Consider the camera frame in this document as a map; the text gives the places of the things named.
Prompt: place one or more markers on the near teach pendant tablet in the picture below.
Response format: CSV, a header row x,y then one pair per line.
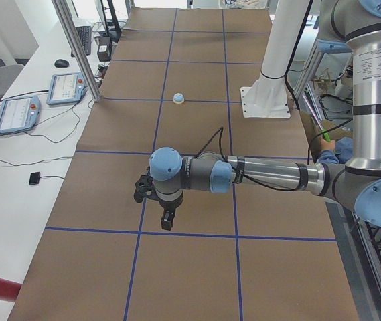
x,y
19,114

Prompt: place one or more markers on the seated person in blue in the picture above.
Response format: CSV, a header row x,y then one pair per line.
x,y
338,151

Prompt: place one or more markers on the teach pendant tablet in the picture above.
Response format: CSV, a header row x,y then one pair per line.
x,y
66,88
19,114

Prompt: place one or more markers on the far teach pendant tablet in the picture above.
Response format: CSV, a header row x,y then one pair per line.
x,y
66,88

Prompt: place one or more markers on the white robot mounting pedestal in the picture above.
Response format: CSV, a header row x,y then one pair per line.
x,y
267,97

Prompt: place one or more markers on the green handled reacher grabber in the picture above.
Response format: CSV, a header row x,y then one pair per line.
x,y
316,119

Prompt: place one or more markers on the black computer mouse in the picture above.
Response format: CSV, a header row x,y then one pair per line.
x,y
61,63

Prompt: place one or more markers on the black power adapter box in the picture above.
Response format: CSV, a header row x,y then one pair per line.
x,y
104,50

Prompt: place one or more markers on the light blue call bell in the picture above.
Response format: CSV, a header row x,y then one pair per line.
x,y
178,98

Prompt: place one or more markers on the aluminium frame post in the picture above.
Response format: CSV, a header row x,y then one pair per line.
x,y
66,21

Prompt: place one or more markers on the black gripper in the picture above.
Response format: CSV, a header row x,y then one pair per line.
x,y
169,204

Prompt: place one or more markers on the small black puck device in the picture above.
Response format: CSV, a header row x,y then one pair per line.
x,y
34,178

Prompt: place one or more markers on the black keyboard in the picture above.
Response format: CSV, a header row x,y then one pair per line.
x,y
85,36

